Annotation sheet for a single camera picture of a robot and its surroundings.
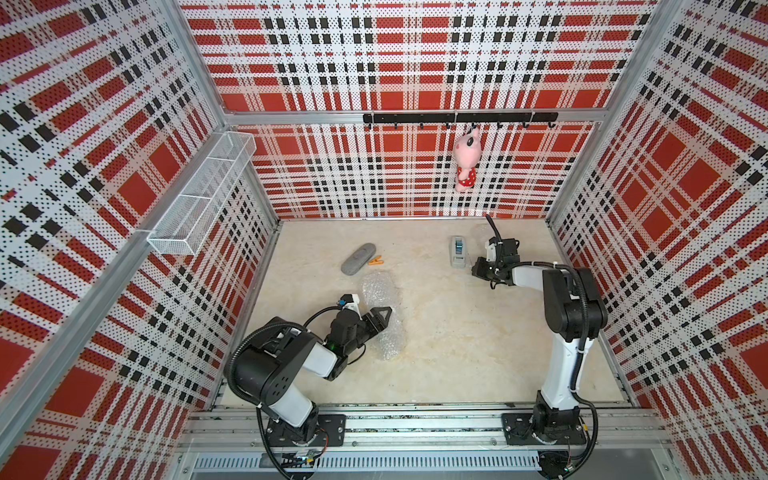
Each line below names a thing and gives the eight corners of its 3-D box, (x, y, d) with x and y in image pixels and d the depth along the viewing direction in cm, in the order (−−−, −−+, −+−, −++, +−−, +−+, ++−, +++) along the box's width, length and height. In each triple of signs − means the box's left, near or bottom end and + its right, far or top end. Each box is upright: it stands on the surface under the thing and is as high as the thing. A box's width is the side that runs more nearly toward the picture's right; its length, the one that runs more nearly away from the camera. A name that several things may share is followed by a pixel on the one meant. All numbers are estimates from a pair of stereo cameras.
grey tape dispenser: (450, 267, 109) (452, 260, 105) (450, 242, 117) (451, 234, 113) (465, 269, 108) (467, 261, 105) (464, 243, 116) (466, 235, 113)
